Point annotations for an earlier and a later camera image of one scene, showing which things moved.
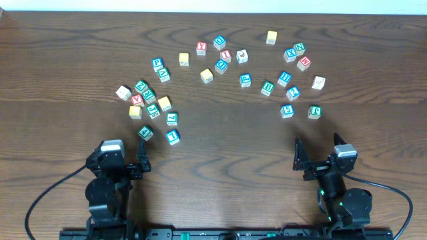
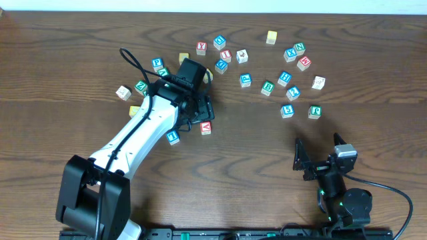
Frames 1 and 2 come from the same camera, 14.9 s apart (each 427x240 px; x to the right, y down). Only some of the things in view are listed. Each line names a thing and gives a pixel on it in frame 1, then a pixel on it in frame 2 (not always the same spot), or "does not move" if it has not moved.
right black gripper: x=302 y=163 does not move
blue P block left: x=157 y=63 does not move
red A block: x=137 y=100 → x=205 y=127
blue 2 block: x=293 y=93 does not move
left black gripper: x=135 y=172 → x=206 y=111
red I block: x=225 y=55 does not move
